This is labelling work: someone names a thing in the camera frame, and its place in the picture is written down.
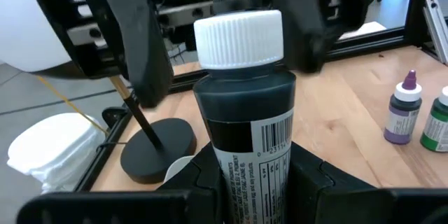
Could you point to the white globe table lamp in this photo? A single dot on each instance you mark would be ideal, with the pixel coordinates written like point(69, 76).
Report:
point(157, 150)

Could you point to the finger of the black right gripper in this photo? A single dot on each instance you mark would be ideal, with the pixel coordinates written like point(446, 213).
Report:
point(301, 24)
point(140, 42)

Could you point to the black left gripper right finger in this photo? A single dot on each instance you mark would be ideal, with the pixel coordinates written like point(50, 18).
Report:
point(315, 196)

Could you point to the green food coloring bottle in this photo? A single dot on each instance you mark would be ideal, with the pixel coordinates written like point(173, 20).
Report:
point(435, 129)

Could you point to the white lined trash bin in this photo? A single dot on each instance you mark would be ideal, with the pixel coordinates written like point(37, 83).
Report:
point(52, 147)

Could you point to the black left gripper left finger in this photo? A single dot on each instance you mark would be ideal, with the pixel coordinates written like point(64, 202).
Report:
point(189, 196)

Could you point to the translucent plastic bin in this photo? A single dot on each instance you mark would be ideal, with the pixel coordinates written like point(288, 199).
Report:
point(178, 168)

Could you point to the black food coloring bottle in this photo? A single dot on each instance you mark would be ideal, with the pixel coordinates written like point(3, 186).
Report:
point(245, 94)

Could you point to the purple food coloring bottle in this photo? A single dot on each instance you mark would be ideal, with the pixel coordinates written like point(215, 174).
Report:
point(402, 122)

